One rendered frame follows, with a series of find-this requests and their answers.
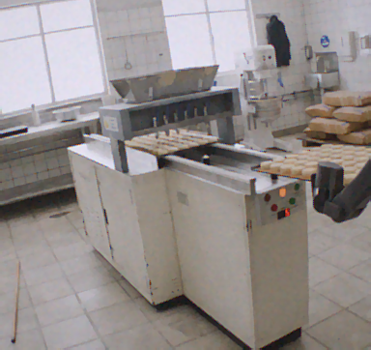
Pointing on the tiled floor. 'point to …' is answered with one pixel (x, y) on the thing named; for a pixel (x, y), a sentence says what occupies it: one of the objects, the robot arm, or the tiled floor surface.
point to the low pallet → (328, 142)
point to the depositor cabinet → (130, 221)
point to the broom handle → (15, 304)
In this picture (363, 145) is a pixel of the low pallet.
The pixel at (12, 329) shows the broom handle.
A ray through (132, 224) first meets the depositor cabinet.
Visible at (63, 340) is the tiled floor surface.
